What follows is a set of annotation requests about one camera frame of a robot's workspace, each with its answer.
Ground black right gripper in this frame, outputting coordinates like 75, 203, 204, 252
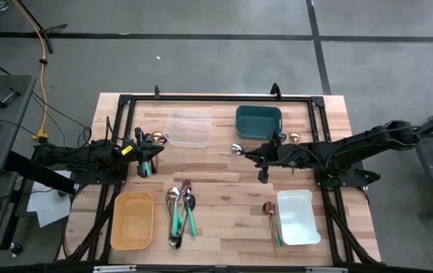
244, 130, 291, 184

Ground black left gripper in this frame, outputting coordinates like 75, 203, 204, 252
132, 127, 165, 179

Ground gold spoon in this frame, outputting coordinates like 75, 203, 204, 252
150, 130, 164, 176

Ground teal plastic bin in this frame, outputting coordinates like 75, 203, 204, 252
234, 105, 284, 141

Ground clear plastic bin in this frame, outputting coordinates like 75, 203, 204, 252
164, 109, 214, 149

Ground white plastic bin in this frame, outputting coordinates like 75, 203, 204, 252
276, 189, 322, 246

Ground yellow plastic bin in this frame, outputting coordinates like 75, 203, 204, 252
110, 190, 155, 252

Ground iridescent thin utensil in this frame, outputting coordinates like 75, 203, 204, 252
272, 215, 284, 248

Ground white paper sheets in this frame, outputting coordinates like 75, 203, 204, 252
26, 169, 74, 229

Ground black tripod stand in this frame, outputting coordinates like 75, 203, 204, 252
13, 0, 69, 55

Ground black round knob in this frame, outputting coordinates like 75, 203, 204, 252
8, 241, 24, 256

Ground dark metal cart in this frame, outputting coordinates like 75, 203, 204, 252
390, 98, 433, 221

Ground black aluminium table frame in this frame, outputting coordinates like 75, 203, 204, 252
58, 93, 382, 266

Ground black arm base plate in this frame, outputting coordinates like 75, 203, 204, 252
312, 166, 381, 190
70, 166, 128, 187

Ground yellow cable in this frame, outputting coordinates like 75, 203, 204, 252
11, 0, 51, 143

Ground black rig post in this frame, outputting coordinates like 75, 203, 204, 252
5, 150, 80, 196

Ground silver metal bracket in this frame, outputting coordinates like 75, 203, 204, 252
93, 265, 137, 273
305, 266, 349, 273

